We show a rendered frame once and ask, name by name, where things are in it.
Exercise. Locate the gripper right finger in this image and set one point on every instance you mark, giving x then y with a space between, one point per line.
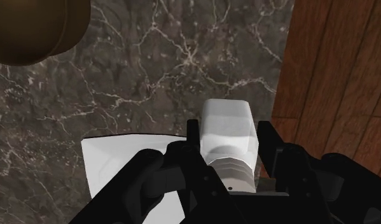
301 173

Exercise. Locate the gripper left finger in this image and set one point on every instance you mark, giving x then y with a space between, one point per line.
177 173

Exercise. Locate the white square bottle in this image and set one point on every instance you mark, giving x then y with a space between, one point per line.
227 130

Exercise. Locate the white flat angular object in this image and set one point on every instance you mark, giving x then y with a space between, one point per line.
115 161

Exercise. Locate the dark bronze round vessel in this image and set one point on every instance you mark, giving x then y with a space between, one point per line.
29 28

